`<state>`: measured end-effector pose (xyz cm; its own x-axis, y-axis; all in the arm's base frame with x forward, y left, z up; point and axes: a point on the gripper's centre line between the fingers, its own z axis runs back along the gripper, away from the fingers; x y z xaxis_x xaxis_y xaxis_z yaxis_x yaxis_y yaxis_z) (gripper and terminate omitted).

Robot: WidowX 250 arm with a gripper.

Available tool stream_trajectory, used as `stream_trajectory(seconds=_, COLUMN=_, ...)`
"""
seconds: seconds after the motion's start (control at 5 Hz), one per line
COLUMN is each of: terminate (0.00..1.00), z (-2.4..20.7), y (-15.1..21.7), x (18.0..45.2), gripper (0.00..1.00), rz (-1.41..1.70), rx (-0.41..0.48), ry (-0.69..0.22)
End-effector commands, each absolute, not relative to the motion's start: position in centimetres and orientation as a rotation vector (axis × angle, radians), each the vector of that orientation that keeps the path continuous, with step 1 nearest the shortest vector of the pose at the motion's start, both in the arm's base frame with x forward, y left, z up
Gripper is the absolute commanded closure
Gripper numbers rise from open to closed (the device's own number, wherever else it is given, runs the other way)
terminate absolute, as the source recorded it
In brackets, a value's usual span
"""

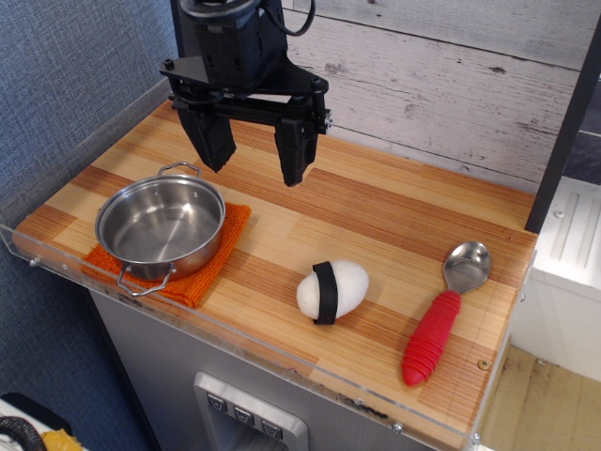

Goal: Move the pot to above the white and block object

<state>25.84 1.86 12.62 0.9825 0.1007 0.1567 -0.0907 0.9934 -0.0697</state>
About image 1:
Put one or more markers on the black vertical post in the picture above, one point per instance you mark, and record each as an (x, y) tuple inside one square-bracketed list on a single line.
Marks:
[(575, 113), (178, 27)]

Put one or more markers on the yellow object bottom left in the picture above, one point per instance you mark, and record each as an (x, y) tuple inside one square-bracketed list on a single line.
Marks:
[(60, 440)]

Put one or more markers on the stainless steel pot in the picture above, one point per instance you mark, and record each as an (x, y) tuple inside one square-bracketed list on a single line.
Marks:
[(161, 228)]

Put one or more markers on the black vertical post right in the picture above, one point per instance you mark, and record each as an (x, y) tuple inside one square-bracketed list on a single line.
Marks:
[(575, 113)]

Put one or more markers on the white toy sink unit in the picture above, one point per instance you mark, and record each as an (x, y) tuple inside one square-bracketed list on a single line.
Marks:
[(557, 317)]

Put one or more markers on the grey toy fridge cabinet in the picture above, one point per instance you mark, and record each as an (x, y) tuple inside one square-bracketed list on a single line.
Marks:
[(197, 394)]

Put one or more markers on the black vertical post left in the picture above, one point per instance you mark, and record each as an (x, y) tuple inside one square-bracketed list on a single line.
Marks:
[(178, 27)]

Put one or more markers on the black braided cable corner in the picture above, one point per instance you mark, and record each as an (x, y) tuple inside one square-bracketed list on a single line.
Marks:
[(21, 435)]

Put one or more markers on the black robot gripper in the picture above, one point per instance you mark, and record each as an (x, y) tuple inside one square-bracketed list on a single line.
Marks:
[(236, 62)]

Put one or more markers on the clear acrylic table guard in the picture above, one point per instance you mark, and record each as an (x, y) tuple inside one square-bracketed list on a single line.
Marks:
[(397, 218)]

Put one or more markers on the orange knitted cloth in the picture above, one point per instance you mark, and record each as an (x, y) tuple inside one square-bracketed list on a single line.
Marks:
[(188, 290)]

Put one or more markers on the white sushi toy black band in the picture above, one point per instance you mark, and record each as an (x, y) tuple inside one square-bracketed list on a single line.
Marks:
[(331, 290)]

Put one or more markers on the red handled metal spoon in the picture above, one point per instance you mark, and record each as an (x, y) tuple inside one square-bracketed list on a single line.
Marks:
[(466, 269)]

